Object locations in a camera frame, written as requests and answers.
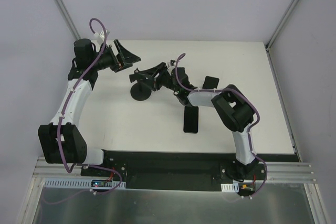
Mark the right white cable duct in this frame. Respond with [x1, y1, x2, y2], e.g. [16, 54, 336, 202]
[220, 183, 239, 193]

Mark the aluminium frame post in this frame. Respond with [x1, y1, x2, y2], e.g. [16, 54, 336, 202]
[265, 0, 301, 51]
[54, 0, 81, 40]

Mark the left aluminium frame post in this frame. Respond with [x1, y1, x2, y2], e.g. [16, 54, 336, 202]
[54, 0, 81, 40]

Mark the left white cable duct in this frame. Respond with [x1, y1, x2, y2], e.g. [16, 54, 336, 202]
[45, 178, 126, 190]

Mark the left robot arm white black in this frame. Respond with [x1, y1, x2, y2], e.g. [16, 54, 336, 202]
[38, 38, 141, 176]

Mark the black smartphone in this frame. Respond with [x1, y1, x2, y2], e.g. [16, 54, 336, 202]
[183, 106, 199, 134]

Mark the right aluminium frame post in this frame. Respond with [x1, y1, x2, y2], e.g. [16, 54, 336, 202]
[265, 0, 301, 51]

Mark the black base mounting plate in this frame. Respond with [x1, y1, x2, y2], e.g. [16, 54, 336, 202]
[80, 151, 266, 191]

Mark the black round-base phone stand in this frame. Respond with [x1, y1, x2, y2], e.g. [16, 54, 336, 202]
[129, 68, 152, 101]

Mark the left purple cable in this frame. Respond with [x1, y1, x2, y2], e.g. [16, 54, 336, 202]
[41, 18, 124, 204]

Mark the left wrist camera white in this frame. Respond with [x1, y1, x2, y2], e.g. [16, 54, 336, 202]
[94, 30, 110, 45]

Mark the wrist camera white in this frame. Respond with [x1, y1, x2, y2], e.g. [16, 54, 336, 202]
[94, 30, 110, 45]
[167, 60, 176, 75]

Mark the black folding phone stand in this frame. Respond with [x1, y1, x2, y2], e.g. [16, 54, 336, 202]
[202, 76, 219, 90]

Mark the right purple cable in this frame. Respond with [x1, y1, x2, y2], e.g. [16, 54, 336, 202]
[175, 53, 268, 201]

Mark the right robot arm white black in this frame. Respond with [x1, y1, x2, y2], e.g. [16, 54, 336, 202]
[129, 61, 257, 182]

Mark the purple cable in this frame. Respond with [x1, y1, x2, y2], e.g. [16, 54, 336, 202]
[41, 18, 124, 204]
[175, 53, 268, 201]

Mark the aluminium front rail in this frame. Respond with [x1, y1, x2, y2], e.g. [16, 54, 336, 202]
[33, 157, 318, 184]

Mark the white cable duct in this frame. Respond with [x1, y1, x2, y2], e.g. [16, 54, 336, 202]
[45, 178, 126, 190]
[220, 183, 239, 193]

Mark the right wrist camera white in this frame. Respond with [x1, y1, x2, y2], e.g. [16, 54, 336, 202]
[167, 60, 176, 75]

